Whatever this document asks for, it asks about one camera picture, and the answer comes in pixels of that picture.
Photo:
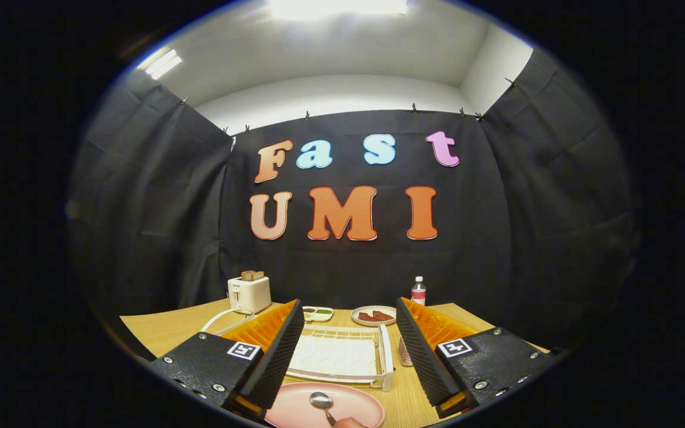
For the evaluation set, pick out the white plate with meat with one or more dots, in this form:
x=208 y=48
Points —
x=359 y=309

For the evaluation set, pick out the white divided dish with beans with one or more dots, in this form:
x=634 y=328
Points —
x=319 y=318

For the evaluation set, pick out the black backdrop cloth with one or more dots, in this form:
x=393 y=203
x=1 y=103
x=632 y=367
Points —
x=158 y=238

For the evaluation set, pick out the pink plate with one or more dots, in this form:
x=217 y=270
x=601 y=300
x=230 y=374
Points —
x=360 y=407

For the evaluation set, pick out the clear bottle with red label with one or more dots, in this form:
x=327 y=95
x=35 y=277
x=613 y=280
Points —
x=418 y=294

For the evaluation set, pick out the brown bread slice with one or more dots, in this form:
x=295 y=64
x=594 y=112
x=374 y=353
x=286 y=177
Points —
x=252 y=276

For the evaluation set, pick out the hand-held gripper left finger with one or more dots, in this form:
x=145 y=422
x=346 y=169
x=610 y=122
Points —
x=274 y=362

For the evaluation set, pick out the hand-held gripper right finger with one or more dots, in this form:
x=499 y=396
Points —
x=424 y=356

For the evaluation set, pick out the red meat slice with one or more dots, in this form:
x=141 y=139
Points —
x=383 y=315
x=367 y=317

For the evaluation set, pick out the white toaster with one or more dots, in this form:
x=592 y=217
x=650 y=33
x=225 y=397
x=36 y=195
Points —
x=250 y=294

